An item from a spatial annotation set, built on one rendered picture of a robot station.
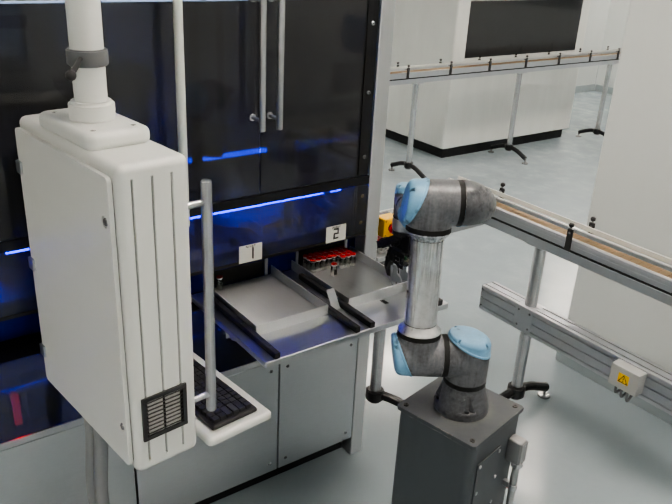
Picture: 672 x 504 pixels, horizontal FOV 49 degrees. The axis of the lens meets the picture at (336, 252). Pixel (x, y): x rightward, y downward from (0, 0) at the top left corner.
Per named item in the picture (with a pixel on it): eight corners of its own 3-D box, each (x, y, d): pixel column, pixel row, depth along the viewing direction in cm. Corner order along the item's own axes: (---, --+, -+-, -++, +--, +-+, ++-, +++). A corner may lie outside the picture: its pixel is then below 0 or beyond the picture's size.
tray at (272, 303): (203, 291, 243) (203, 281, 241) (271, 274, 257) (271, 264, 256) (256, 336, 218) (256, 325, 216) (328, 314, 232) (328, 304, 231)
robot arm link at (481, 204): (511, 178, 181) (467, 196, 229) (467, 177, 180) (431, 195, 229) (510, 226, 180) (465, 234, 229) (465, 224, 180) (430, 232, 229)
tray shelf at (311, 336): (190, 299, 241) (189, 294, 240) (360, 256, 279) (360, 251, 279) (265, 368, 206) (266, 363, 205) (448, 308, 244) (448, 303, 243)
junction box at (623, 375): (607, 382, 282) (611, 361, 279) (615, 378, 285) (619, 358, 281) (634, 397, 274) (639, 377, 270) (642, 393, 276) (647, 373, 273)
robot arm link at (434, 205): (447, 386, 196) (468, 185, 178) (391, 384, 195) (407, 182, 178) (440, 365, 207) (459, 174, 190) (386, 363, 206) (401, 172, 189)
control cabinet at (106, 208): (42, 383, 204) (5, 101, 173) (107, 360, 217) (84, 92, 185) (132, 481, 171) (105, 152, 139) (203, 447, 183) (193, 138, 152)
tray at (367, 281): (291, 269, 261) (291, 260, 260) (349, 254, 276) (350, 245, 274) (348, 308, 237) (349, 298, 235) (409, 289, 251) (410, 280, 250)
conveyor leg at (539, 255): (500, 395, 338) (526, 240, 307) (514, 389, 343) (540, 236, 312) (515, 405, 331) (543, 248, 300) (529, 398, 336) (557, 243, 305)
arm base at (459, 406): (498, 406, 207) (503, 376, 203) (468, 429, 196) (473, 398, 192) (453, 384, 216) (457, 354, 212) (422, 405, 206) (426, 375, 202)
